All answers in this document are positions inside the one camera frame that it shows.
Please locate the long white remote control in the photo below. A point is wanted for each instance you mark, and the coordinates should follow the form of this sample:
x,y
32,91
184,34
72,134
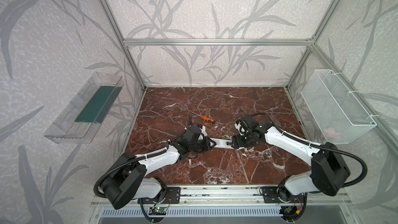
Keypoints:
x,y
220,143

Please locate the aluminium frame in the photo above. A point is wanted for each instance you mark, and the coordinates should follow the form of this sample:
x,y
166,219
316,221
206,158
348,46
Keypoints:
x,y
260,43

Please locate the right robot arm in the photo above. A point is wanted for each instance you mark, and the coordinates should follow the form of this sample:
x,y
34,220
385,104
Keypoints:
x,y
329,172

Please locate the pink object in basket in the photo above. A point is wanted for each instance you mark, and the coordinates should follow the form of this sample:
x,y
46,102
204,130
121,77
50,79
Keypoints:
x,y
330,133

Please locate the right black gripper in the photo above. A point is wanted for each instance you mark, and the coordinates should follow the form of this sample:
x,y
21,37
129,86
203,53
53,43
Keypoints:
x,y
237,142

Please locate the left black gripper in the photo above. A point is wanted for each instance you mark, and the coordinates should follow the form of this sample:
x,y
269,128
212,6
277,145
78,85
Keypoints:
x,y
206,143

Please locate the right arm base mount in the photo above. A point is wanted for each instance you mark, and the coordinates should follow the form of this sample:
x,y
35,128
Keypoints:
x,y
274,194

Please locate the white wire mesh basket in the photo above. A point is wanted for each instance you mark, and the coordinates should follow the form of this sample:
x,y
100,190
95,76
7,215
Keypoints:
x,y
333,104

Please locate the orange handled screwdriver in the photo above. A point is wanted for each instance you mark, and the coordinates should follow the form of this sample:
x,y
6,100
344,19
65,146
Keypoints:
x,y
207,119

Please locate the left circuit board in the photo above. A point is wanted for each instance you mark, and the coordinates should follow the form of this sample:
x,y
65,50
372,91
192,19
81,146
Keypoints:
x,y
157,211

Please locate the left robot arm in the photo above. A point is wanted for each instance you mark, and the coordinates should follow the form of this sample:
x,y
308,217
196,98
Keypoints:
x,y
126,179

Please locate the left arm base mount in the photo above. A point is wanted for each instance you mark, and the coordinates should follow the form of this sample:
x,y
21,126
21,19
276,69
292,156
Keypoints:
x,y
170,195

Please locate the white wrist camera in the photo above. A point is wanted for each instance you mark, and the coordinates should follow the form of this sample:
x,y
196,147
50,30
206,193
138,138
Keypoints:
x,y
202,128
240,128

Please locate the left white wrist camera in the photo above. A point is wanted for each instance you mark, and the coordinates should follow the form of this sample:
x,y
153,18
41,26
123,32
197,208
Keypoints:
x,y
202,128

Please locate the right connector wiring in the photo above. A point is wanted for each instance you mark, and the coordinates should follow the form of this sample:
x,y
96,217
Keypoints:
x,y
292,211

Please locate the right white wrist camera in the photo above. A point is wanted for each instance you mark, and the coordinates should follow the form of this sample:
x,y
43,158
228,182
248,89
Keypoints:
x,y
240,128

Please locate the clear plastic wall bin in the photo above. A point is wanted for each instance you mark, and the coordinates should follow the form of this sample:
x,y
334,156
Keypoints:
x,y
82,118

